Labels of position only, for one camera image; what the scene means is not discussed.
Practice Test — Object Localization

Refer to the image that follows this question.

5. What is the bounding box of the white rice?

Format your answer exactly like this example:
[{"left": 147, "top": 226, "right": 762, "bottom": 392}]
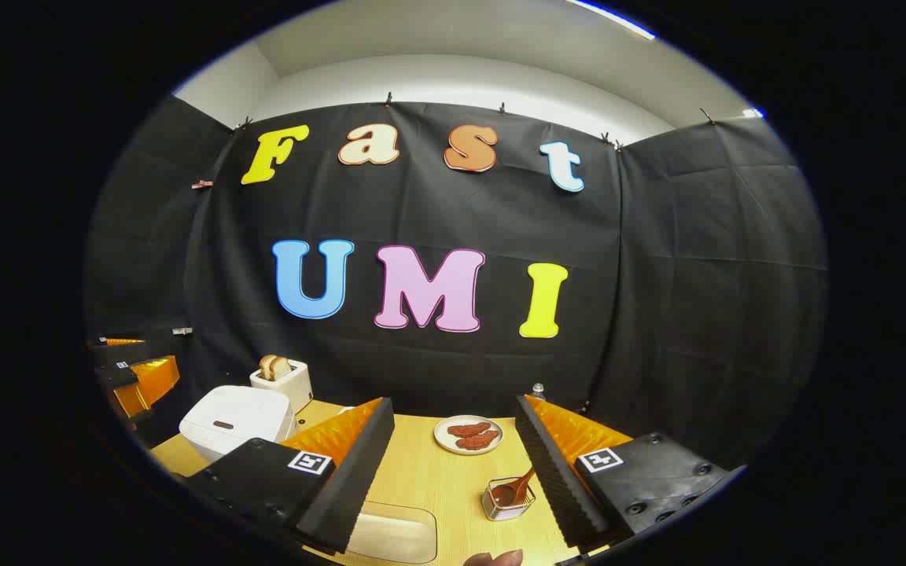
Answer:
[{"left": 351, "top": 515, "right": 434, "bottom": 560}]

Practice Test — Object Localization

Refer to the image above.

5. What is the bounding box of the brown wooden spoon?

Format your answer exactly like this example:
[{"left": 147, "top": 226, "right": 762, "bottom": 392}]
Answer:
[{"left": 491, "top": 467, "right": 536, "bottom": 508}]

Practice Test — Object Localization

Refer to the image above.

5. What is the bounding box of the white toaster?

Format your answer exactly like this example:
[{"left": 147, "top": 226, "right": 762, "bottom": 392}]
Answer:
[{"left": 249, "top": 360, "right": 314, "bottom": 413}]

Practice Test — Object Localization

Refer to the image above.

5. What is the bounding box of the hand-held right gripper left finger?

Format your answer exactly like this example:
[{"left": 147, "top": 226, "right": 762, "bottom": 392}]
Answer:
[{"left": 186, "top": 397, "right": 396, "bottom": 555}]

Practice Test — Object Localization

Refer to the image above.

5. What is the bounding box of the clear glass container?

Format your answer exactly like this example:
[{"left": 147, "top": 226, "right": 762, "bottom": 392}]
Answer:
[{"left": 347, "top": 502, "right": 438, "bottom": 564}]

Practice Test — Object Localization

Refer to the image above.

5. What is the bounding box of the metal wire chopstick holder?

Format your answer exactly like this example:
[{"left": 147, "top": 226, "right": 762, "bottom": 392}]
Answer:
[{"left": 482, "top": 476, "right": 536, "bottom": 522}]

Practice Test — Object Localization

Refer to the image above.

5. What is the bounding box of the white rice cooker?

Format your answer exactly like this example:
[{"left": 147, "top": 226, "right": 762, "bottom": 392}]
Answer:
[{"left": 179, "top": 385, "right": 296, "bottom": 463}]

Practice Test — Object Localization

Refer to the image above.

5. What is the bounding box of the round white plate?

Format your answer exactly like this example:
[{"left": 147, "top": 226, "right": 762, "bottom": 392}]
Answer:
[{"left": 433, "top": 415, "right": 504, "bottom": 456}]

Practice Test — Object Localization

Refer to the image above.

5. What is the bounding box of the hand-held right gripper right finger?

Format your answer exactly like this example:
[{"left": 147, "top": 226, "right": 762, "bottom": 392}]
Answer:
[{"left": 514, "top": 395, "right": 737, "bottom": 551}]

